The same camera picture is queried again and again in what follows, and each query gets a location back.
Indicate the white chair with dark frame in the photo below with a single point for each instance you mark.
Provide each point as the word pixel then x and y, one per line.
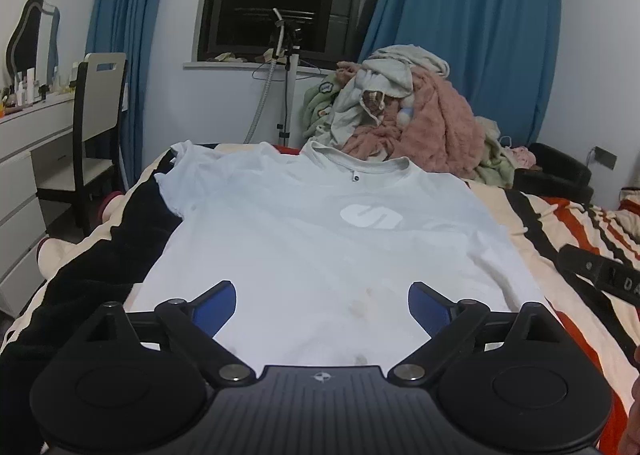
pixel 95 120

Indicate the cloths on windowsill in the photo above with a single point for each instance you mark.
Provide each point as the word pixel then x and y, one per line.
pixel 245 57

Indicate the pink fluffy blanket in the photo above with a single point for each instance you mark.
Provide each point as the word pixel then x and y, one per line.
pixel 435 125

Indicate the white dressing table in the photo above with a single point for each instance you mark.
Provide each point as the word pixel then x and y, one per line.
pixel 25 175

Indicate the black armchair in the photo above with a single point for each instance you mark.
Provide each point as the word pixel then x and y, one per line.
pixel 555 170

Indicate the black cloth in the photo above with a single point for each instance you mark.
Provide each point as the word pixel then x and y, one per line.
pixel 85 285

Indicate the row of cosmetic bottles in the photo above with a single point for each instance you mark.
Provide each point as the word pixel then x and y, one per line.
pixel 30 87

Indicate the wall socket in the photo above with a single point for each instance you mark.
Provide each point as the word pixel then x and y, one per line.
pixel 603 156

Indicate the green fleece garment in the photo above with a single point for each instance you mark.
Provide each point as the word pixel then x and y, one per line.
pixel 320 105

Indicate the grey white garment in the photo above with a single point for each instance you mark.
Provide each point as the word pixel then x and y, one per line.
pixel 385 77

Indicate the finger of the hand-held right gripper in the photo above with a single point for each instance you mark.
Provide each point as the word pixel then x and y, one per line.
pixel 598 273

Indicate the garment steamer stand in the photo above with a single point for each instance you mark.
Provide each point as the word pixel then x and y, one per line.
pixel 289 65

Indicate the black framed mirror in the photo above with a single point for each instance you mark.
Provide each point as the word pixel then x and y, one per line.
pixel 31 37

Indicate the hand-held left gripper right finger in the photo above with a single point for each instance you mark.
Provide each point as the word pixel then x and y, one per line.
pixel 424 306

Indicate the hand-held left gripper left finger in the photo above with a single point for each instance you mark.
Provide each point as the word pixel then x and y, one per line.
pixel 216 308

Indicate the blue curtain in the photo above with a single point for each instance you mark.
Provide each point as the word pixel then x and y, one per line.
pixel 480 35
pixel 125 50

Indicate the striped blanket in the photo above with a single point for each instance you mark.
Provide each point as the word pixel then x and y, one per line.
pixel 575 255

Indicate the white t-shirt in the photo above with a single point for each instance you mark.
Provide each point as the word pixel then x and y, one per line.
pixel 320 245

